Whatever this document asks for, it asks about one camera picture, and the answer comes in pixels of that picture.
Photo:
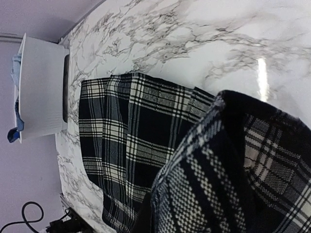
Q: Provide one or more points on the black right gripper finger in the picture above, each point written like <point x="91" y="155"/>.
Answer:
<point x="144" y="222"/>

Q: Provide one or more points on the black white plaid shirt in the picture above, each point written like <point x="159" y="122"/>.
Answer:
<point x="213" y="164"/>

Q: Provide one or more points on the white plastic laundry bin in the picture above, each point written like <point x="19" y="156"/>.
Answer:
<point x="42" y="90"/>

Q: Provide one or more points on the light blue garment in bin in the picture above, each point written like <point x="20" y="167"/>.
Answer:
<point x="16" y="66"/>

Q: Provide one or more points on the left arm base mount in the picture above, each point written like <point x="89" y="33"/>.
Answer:
<point x="67" y="224"/>

